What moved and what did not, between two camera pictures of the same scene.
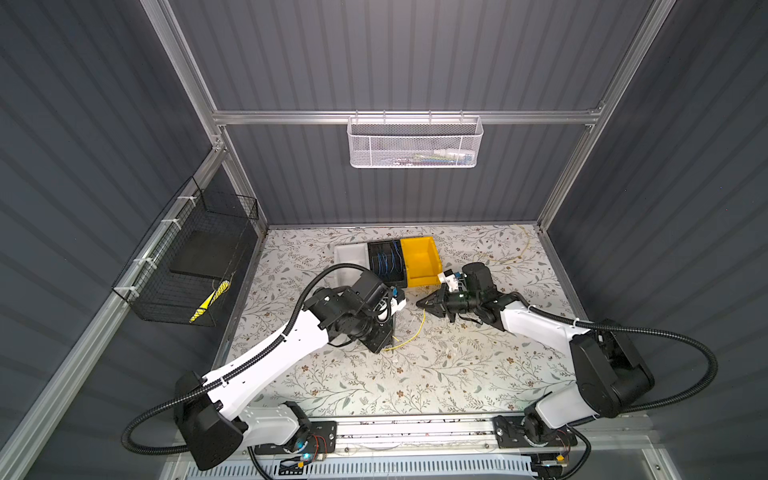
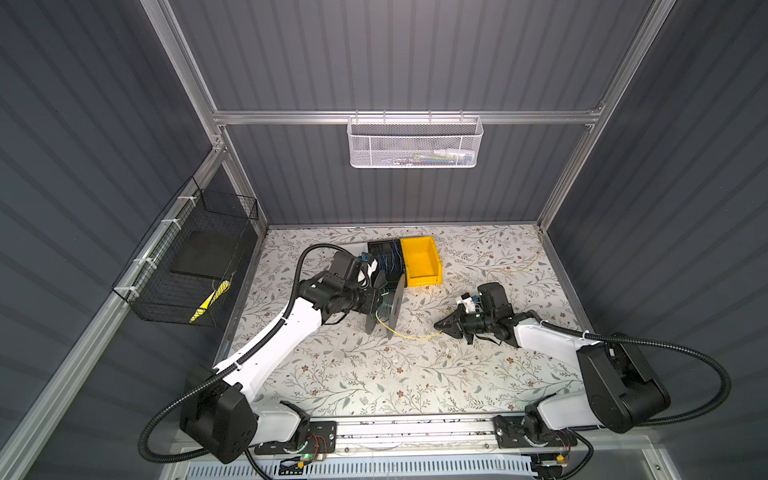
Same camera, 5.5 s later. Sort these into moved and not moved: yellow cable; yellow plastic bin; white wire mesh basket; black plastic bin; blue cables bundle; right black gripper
Moved: yellow cable; right black gripper
Not moved: black plastic bin; yellow plastic bin; blue cables bundle; white wire mesh basket
